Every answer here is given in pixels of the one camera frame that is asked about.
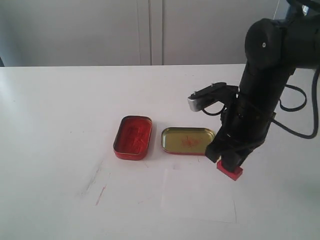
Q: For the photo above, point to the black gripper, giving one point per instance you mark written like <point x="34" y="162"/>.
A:
<point x="245" y="123"/>

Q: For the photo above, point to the red rubber stamp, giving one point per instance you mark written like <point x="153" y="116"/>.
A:
<point x="233" y="175"/>

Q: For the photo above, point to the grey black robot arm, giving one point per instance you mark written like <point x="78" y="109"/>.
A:
<point x="274" y="50"/>

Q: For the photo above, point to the red ink pad tin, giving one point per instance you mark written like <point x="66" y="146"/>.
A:
<point x="133" y="137"/>

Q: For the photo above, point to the white paper sheet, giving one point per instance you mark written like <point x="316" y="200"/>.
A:
<point x="196" y="194"/>

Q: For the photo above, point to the gold tin lid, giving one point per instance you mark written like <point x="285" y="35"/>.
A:
<point x="186" y="140"/>

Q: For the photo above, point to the grey cabinet doors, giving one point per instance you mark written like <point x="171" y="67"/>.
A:
<point x="127" y="32"/>

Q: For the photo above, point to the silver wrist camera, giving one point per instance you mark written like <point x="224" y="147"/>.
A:
<point x="201" y="99"/>

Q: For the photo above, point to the dark window frame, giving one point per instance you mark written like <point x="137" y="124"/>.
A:
<point x="283" y="9"/>

